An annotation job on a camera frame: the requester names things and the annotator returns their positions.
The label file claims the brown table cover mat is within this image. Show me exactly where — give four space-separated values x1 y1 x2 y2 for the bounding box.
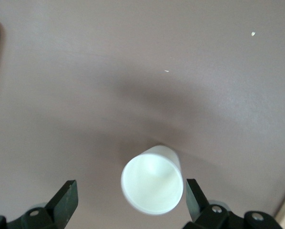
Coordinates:
0 0 285 229

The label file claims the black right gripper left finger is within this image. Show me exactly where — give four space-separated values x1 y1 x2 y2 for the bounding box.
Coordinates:
0 180 79 229

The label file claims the white plastic cup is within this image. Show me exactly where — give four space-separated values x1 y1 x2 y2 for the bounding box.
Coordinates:
120 144 184 215

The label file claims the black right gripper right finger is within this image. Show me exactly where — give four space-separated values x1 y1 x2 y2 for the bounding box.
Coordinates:
183 178 284 229

